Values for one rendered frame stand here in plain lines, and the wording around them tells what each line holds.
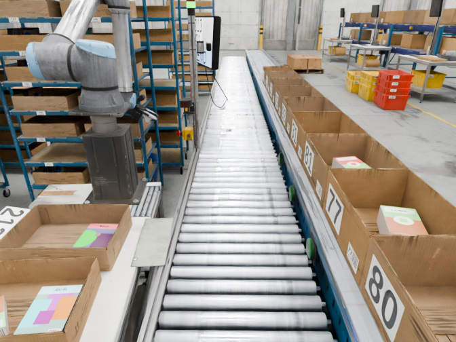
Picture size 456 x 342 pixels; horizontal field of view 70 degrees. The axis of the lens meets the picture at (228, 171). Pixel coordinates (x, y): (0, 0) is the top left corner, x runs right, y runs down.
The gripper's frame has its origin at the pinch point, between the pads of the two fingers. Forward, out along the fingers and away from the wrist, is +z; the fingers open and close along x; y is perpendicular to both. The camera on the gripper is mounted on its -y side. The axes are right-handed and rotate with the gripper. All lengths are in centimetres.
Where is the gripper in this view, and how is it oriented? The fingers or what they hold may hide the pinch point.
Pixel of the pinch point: (156, 116)
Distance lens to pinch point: 219.8
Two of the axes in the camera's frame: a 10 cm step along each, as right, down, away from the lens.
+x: 0.3, 4.2, -9.1
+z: 8.7, 4.4, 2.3
